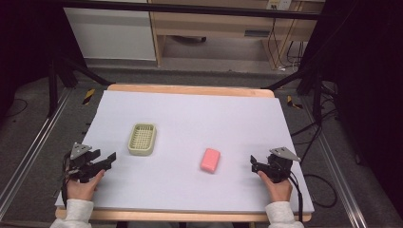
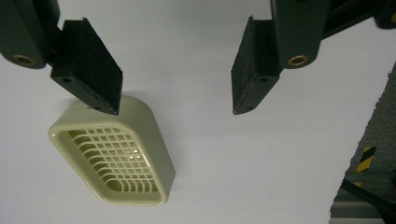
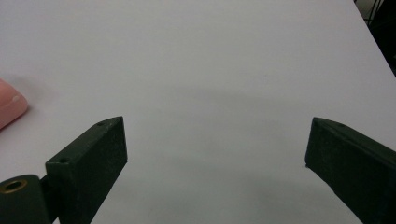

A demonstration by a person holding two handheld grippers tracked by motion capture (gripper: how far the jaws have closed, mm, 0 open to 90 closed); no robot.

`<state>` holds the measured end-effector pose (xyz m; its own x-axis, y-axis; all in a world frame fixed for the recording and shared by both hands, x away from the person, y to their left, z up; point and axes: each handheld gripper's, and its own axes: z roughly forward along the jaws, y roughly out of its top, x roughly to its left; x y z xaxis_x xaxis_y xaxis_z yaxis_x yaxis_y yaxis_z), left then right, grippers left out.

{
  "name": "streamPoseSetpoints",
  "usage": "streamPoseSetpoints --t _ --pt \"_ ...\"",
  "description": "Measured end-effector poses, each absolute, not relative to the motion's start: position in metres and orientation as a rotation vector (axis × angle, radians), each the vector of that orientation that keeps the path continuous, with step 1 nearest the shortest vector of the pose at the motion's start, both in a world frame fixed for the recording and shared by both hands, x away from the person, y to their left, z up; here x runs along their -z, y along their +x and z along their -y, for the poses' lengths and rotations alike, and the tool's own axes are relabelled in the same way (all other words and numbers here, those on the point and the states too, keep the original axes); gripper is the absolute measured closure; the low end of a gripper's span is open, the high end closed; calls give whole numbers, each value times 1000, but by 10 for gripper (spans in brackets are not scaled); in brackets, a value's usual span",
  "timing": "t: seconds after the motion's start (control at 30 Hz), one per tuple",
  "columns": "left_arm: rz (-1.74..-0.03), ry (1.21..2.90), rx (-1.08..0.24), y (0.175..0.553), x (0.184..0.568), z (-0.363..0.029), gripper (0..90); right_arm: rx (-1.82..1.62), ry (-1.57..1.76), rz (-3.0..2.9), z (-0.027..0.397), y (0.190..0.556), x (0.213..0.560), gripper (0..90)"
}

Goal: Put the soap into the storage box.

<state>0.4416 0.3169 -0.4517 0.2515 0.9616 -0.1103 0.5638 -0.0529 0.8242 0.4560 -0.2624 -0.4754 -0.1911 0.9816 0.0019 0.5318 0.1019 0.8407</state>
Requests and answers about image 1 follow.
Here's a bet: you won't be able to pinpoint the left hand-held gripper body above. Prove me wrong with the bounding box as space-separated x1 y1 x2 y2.
65 142 103 184

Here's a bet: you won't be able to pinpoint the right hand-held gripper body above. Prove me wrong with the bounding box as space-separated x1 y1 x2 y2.
262 146 302 184

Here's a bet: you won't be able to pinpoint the pale yellow soap dish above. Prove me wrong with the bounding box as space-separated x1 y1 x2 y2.
127 123 158 157

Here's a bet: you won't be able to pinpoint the pink soap bar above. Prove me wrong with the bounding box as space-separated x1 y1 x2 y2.
199 147 221 174

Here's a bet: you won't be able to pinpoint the person's right hand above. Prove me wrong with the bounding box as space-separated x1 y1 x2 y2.
257 170 294 203

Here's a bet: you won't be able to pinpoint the person's left hand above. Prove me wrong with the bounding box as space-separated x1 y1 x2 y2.
66 169 106 202

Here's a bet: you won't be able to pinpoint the yellow black floor tape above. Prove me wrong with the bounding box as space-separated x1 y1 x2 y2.
82 87 96 106
286 94 304 110

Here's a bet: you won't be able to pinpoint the white table mat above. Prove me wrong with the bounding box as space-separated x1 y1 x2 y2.
54 89 316 214

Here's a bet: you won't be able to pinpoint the black metal stand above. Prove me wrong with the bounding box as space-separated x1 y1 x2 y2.
47 56 112 119
260 66 325 124

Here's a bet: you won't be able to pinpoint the wooden table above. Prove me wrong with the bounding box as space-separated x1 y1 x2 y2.
54 83 314 223

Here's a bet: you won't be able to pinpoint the white cabinet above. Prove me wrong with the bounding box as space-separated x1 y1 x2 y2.
63 7 157 62

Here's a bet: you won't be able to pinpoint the dark curtain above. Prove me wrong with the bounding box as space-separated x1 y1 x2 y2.
0 0 87 119
303 0 403 210

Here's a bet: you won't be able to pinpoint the wooden desk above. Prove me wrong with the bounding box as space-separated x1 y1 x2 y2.
147 0 325 71

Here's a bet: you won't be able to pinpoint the white power strip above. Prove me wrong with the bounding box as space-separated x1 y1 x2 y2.
266 0 292 10

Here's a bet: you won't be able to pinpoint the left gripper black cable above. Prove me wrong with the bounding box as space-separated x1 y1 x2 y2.
60 151 72 209

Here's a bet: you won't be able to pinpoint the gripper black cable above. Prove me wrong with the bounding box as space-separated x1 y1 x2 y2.
286 172 305 223
60 151 72 209

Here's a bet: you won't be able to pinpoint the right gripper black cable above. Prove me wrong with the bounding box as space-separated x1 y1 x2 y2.
286 172 305 223

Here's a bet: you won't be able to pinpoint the black floor cables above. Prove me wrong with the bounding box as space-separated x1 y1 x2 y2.
290 83 339 165

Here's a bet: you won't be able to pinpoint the metal floor rail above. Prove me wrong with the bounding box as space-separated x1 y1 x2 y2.
0 87 73 220
301 96 371 228

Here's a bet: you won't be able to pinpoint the black floor cable loop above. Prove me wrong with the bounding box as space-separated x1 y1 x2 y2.
303 173 338 210

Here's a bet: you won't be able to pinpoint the thin black floor cable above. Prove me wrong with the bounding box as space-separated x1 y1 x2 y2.
5 98 29 119

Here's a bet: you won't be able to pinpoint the hanging desk cables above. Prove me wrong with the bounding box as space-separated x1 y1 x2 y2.
266 17 306 69

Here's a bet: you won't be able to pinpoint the black horizontal frame bar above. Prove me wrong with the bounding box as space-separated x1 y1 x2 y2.
59 0 321 21

